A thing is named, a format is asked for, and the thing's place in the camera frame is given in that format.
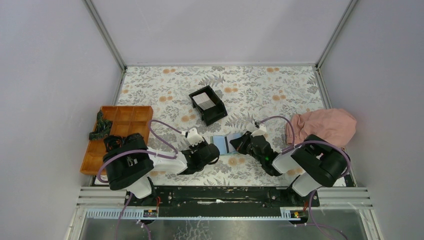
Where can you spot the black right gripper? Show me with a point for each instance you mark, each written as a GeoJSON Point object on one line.
{"type": "Point", "coordinates": [239, 143]}

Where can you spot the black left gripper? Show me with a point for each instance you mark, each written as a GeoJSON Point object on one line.
{"type": "Point", "coordinates": [200, 145]}

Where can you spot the white magnetic stripe card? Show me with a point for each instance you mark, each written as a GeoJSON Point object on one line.
{"type": "Point", "coordinates": [227, 148]}

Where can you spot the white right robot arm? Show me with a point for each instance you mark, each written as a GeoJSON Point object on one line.
{"type": "Point", "coordinates": [322, 163]}

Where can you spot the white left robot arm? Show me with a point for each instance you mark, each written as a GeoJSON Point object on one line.
{"type": "Point", "coordinates": [128, 161]}

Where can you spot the black card box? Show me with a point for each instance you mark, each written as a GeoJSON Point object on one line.
{"type": "Point", "coordinates": [212, 115]}

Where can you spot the stack of white cards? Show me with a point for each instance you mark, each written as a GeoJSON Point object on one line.
{"type": "Point", "coordinates": [203, 101]}

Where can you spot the orange compartment tray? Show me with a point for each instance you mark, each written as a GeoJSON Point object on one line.
{"type": "Point", "coordinates": [126, 120]}

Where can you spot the pink cloth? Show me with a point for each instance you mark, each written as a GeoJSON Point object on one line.
{"type": "Point", "coordinates": [335, 126]}

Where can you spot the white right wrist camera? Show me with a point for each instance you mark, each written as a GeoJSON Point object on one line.
{"type": "Point", "coordinates": [260, 131]}

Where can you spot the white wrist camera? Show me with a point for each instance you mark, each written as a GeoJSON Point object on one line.
{"type": "Point", "coordinates": [260, 131]}
{"type": "Point", "coordinates": [192, 136]}

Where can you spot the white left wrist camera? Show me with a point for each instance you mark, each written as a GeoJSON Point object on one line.
{"type": "Point", "coordinates": [192, 136]}

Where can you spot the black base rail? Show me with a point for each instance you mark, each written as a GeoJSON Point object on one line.
{"type": "Point", "coordinates": [222, 201]}

